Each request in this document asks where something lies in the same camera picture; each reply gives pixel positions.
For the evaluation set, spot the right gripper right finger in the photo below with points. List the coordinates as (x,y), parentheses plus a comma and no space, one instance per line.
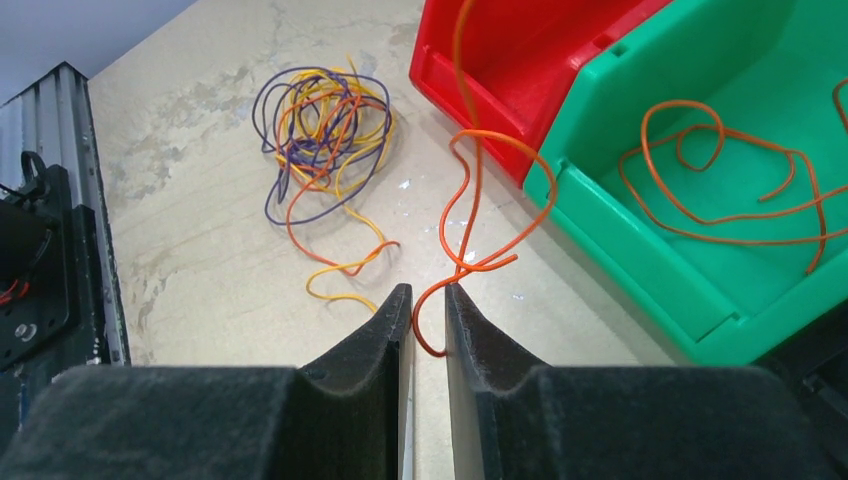
(514,416)

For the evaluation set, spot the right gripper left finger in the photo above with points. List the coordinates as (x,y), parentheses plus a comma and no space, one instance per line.
(341,416)

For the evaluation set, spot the green plastic bin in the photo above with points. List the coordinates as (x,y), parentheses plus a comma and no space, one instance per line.
(701,162)

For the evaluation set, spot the red plastic bin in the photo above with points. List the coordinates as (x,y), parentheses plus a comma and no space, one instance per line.
(519,58)

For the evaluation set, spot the black plastic bin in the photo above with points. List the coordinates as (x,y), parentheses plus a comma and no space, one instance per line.
(813,366)

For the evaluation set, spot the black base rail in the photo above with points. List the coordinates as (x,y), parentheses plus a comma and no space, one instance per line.
(60,295)

